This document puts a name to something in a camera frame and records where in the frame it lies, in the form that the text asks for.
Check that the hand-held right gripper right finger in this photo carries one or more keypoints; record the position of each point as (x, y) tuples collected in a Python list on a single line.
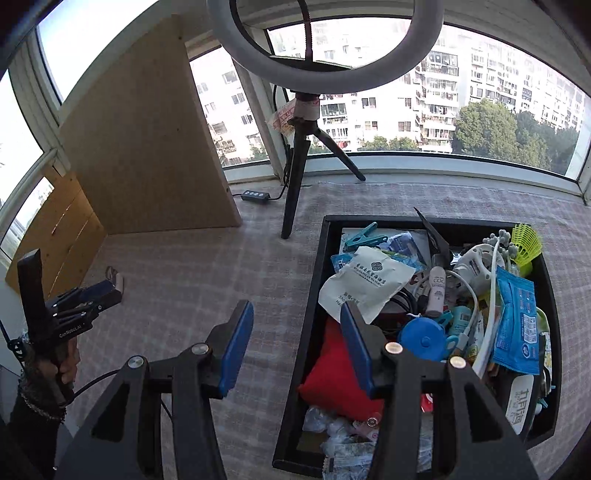
[(358, 350)]

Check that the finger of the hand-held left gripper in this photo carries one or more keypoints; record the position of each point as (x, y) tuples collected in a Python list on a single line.
[(99, 308), (92, 291)]

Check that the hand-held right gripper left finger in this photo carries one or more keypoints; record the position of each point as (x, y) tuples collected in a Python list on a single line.
[(235, 350)]

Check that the key bunch with blue tag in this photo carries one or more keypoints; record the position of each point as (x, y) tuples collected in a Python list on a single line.
[(422, 339)]

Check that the white sachet bag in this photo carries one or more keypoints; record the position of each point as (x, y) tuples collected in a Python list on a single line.
[(364, 281)]

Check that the black rectangular container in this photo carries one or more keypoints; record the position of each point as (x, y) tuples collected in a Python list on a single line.
[(318, 277)]

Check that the blue wet wipes packet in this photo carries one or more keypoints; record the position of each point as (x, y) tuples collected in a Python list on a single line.
[(517, 323)]

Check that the black wet wipes packet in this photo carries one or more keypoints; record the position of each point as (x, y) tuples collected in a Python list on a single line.
[(519, 401)]

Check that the person's left forearm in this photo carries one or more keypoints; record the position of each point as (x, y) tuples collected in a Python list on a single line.
[(27, 434)]

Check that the person's left hand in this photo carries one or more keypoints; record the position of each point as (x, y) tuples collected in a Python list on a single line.
[(69, 364)]

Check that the red cloth pouch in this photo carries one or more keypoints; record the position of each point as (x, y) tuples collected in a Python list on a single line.
[(332, 369)]

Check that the slatted wooden panel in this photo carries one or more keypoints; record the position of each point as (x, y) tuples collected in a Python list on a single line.
[(60, 230)]

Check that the checked tablecloth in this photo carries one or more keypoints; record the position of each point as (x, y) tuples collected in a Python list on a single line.
[(207, 277)]

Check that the clear plastic packets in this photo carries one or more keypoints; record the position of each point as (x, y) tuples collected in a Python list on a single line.
[(337, 434)]

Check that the small blue white packet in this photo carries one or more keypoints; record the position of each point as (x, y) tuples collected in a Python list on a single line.
[(404, 244)]

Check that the white mini fan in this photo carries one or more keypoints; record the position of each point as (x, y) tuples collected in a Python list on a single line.
[(475, 267)]

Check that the large wooden board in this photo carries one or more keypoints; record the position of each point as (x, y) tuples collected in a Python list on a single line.
[(147, 138)]

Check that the black tripod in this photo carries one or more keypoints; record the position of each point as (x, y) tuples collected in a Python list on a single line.
[(295, 184)]

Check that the grey artificial flower sprig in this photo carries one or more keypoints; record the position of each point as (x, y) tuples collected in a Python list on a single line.
[(501, 240)]

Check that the yellow-green plastic shuttlecock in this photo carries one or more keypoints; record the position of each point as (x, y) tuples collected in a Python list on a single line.
[(526, 244)]

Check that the red printed paper label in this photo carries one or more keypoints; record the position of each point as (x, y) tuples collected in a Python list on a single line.
[(282, 117)]

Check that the green trees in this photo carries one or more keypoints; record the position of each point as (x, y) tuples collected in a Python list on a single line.
[(489, 129)]

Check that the white window frame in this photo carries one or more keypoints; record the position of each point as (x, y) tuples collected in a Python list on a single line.
[(461, 167)]

